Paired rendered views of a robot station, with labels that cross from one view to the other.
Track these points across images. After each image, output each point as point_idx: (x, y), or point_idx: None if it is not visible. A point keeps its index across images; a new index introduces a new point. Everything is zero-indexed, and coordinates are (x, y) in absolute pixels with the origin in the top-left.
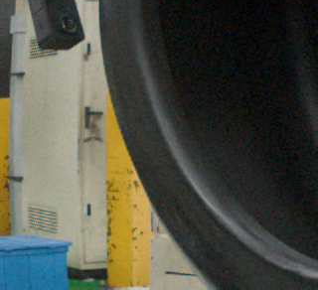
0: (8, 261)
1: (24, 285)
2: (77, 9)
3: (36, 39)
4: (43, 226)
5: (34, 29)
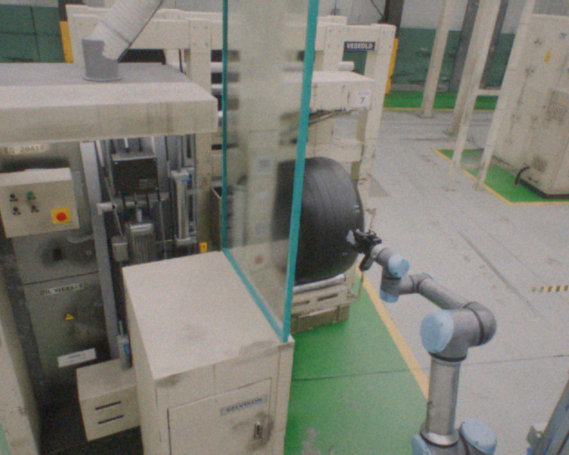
0: None
1: None
2: (360, 262)
3: (369, 268)
4: None
5: (370, 266)
